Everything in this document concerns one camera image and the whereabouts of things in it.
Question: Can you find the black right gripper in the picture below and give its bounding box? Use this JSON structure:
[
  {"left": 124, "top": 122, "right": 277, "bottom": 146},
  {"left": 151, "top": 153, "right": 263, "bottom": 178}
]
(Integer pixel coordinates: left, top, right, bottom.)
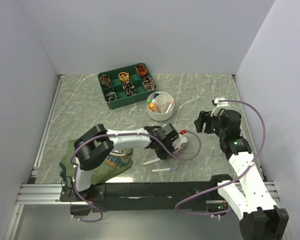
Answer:
[{"left": 193, "top": 109, "right": 227, "bottom": 138}]

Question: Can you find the white round pen holder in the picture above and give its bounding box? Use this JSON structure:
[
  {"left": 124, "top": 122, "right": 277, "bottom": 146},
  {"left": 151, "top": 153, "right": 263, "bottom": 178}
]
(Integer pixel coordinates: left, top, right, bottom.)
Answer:
[{"left": 146, "top": 91, "right": 177, "bottom": 122}]

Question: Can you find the black marker orange cap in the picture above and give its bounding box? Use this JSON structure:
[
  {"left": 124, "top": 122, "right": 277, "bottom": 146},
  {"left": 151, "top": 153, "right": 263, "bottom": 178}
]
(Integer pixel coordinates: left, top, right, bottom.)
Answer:
[{"left": 148, "top": 103, "right": 157, "bottom": 112}]

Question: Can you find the white pen brown cap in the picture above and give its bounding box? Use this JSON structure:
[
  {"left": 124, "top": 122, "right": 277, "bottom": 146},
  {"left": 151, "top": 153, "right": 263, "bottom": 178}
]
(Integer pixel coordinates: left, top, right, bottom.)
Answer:
[{"left": 165, "top": 100, "right": 175, "bottom": 114}]

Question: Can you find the white pen yellow cap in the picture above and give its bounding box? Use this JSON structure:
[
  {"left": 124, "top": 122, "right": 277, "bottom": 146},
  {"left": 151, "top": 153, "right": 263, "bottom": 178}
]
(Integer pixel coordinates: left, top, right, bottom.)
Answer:
[{"left": 142, "top": 158, "right": 161, "bottom": 166}]

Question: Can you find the white pen light blue cap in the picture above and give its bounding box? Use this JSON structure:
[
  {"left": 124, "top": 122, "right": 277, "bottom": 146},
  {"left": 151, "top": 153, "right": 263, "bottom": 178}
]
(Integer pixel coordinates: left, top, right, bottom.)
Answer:
[{"left": 151, "top": 166, "right": 177, "bottom": 173}]

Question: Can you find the white marker blue cap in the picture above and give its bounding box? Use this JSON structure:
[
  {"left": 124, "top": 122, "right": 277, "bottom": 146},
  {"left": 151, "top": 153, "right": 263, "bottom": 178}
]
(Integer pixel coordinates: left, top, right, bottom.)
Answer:
[{"left": 151, "top": 92, "right": 160, "bottom": 104}]

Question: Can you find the pink capped pencil tube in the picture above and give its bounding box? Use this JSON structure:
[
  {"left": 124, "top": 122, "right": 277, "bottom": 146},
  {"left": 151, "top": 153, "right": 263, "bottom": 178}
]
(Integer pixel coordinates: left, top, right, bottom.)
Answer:
[{"left": 173, "top": 143, "right": 188, "bottom": 156}]

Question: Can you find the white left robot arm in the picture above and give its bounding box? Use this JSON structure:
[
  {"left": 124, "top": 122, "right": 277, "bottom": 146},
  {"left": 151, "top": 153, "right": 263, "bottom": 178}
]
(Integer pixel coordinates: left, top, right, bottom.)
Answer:
[{"left": 70, "top": 123, "right": 188, "bottom": 201}]

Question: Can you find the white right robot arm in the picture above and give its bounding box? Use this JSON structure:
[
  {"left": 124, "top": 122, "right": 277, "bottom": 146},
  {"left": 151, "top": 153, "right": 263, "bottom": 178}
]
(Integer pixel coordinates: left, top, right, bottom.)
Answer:
[{"left": 194, "top": 109, "right": 289, "bottom": 240}]

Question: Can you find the green folded t-shirt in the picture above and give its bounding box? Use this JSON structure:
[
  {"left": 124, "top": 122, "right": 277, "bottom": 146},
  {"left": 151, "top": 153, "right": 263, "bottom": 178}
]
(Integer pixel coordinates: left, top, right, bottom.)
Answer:
[{"left": 59, "top": 139, "right": 134, "bottom": 189}]

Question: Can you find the pink patterned rolled sock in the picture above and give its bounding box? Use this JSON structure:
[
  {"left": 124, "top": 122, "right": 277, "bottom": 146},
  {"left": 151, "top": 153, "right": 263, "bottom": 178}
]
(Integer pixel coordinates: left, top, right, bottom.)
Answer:
[{"left": 142, "top": 76, "right": 156, "bottom": 91}]

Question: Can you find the dark floral rolled sock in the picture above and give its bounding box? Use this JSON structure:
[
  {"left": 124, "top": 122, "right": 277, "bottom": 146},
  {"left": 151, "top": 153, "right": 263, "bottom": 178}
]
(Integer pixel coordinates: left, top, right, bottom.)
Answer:
[{"left": 122, "top": 81, "right": 137, "bottom": 97}]

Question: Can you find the grey rolled sock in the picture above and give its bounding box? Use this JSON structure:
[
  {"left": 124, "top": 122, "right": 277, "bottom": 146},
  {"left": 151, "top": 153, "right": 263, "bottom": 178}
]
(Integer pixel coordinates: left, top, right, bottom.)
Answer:
[{"left": 104, "top": 91, "right": 118, "bottom": 102}]

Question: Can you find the orange black rolled sock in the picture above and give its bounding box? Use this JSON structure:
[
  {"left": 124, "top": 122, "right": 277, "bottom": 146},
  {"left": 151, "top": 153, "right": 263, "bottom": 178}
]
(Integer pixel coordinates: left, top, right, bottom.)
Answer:
[{"left": 135, "top": 64, "right": 148, "bottom": 78}]

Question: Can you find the green divided organizer tray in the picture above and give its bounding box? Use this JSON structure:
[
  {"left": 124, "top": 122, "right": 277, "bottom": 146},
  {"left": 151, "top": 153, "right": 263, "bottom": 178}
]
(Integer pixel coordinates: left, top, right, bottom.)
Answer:
[{"left": 97, "top": 63, "right": 157, "bottom": 110}]

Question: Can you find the yellow patterned rolled sock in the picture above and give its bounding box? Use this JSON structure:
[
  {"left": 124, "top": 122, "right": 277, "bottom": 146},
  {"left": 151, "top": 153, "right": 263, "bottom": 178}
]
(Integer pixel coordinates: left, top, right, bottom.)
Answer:
[{"left": 118, "top": 71, "right": 130, "bottom": 84}]

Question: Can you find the black front base bar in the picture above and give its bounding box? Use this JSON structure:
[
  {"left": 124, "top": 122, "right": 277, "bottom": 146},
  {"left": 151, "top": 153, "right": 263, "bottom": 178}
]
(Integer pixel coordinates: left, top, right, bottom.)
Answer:
[{"left": 60, "top": 181, "right": 228, "bottom": 213}]

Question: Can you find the brown patterned rolled sock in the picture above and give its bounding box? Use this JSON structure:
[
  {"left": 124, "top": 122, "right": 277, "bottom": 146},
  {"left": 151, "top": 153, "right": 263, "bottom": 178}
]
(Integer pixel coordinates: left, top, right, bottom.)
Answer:
[{"left": 99, "top": 74, "right": 112, "bottom": 88}]

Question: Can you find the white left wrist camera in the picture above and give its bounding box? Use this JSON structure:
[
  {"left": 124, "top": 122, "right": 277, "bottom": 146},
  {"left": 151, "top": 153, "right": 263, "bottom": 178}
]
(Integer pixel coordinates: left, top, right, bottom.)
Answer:
[{"left": 172, "top": 133, "right": 188, "bottom": 150}]

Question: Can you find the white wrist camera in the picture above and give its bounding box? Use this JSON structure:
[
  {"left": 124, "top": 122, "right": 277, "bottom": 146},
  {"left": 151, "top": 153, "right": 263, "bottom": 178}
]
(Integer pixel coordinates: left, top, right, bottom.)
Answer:
[
  {"left": 210, "top": 97, "right": 229, "bottom": 117},
  {"left": 172, "top": 133, "right": 188, "bottom": 150}
]

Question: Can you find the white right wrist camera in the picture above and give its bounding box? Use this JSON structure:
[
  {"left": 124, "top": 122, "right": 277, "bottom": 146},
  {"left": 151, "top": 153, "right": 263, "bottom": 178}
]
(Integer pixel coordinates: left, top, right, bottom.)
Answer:
[{"left": 210, "top": 97, "right": 229, "bottom": 117}]

